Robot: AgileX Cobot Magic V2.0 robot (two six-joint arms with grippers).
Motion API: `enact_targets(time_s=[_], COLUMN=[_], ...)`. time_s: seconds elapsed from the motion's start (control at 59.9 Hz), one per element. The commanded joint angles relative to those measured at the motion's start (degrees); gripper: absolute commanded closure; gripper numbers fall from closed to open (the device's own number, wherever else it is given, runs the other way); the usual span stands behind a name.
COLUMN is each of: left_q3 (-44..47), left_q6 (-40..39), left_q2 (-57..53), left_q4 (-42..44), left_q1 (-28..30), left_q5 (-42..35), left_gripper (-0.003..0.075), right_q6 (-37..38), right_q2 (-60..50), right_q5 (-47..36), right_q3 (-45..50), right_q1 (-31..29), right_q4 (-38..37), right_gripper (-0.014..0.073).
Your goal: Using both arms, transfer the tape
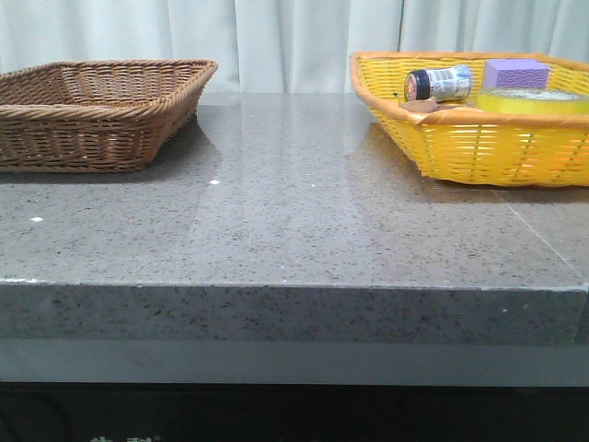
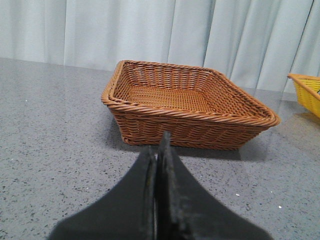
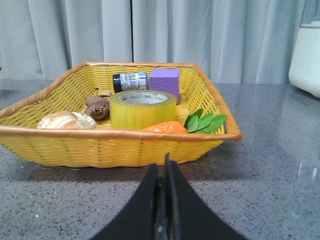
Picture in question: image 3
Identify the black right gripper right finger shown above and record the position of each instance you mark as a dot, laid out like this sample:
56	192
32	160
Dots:
189	217

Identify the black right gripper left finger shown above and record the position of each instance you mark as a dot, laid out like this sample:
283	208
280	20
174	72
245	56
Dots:
144	217

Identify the yellow tape roll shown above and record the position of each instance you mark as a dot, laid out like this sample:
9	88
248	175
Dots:
139	109

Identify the orange toy carrot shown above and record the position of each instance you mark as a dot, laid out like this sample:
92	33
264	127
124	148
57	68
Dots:
194	123

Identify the yellow woven basket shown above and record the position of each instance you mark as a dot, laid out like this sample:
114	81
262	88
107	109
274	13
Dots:
105	147

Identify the bread roll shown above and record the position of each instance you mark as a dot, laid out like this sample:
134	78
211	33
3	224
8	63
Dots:
67	120

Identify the small black-capped jar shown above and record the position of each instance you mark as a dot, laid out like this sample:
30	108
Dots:
130	81

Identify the purple foam cube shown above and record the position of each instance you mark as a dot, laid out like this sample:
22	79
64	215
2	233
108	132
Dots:
166	80

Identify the grey curtain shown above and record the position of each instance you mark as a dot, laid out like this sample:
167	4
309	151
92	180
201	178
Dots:
233	41

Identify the white appliance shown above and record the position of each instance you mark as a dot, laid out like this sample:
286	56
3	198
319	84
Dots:
304	72

